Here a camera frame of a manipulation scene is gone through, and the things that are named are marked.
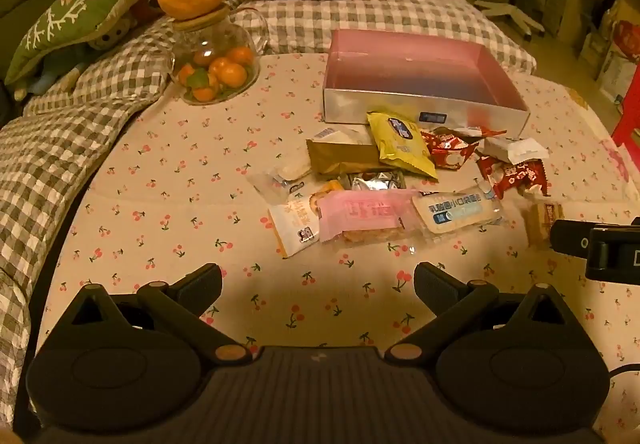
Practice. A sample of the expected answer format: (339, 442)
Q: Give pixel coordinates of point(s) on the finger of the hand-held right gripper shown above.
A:
(570, 236)

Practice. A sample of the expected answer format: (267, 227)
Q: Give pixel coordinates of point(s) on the cherry print cloth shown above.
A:
(200, 184)

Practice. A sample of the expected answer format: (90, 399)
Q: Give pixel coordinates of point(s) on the red white bag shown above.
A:
(622, 49)

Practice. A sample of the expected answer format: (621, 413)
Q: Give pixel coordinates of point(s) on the red white snack packet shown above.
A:
(450, 150)

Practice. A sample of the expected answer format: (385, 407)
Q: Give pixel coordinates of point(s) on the white orange snack packet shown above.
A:
(295, 224)

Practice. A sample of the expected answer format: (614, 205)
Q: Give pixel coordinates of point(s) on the red plastic stool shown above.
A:
(630, 114)

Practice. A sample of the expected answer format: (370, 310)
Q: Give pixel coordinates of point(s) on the glass jar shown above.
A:
(220, 49)

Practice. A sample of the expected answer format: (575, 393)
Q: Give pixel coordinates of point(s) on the small tan snack packet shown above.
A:
(542, 221)

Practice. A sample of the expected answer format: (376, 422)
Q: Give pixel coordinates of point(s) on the blue white snack packet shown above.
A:
(457, 211)

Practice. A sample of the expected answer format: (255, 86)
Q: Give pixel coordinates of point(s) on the gold snack packet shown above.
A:
(340, 156)

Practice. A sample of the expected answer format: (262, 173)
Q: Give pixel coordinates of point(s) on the yellow snack packet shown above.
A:
(402, 144)

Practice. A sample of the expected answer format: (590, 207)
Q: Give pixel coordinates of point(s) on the pink cardboard box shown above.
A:
(425, 69)

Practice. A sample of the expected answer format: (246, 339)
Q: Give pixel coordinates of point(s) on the pale snack packet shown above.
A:
(345, 134)

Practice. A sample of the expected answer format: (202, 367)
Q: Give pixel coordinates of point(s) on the grey checked pillow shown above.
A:
(380, 11)

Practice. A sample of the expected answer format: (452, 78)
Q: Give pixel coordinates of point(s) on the silver snack packet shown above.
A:
(375, 180)

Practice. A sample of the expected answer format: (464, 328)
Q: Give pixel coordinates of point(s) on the clear rice cracker packet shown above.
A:
(287, 171)

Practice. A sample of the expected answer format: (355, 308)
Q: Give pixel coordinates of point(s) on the dark red patterned snack packet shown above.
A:
(515, 178)

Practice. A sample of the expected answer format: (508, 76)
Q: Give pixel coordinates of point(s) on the pile of small oranges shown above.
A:
(220, 74)

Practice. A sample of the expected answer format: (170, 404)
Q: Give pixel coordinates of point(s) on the grey checked blanket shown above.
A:
(65, 114)

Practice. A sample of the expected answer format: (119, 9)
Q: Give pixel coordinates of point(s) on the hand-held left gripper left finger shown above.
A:
(205, 284)

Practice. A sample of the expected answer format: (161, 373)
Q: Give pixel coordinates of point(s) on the green embroidered pillow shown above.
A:
(75, 14)

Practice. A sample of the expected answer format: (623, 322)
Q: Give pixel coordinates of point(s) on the wooden jar lid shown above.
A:
(200, 21)

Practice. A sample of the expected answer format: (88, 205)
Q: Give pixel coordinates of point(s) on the pink snack packet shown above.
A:
(365, 211)

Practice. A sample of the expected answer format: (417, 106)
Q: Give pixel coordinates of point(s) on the grey plush toy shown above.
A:
(112, 36)

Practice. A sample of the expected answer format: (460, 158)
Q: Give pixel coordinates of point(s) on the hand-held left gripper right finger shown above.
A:
(431, 283)

